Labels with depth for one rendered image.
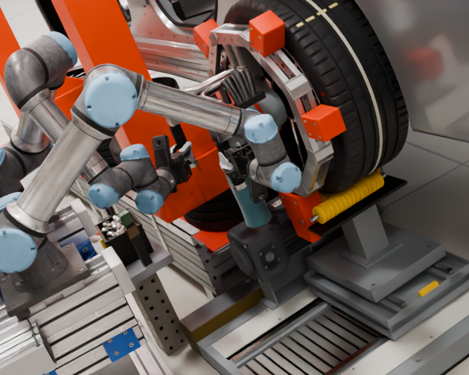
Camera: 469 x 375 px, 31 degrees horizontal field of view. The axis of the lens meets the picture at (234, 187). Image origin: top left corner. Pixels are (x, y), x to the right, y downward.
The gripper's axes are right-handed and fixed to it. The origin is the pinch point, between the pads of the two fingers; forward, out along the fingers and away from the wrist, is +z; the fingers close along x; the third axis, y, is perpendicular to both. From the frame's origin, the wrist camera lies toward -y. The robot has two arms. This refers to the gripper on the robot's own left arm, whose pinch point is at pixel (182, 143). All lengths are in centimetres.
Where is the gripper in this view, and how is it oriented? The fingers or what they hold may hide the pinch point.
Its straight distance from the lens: 269.4
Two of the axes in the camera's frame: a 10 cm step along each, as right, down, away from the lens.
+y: 3.6, 8.5, 3.8
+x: 9.0, -2.0, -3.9
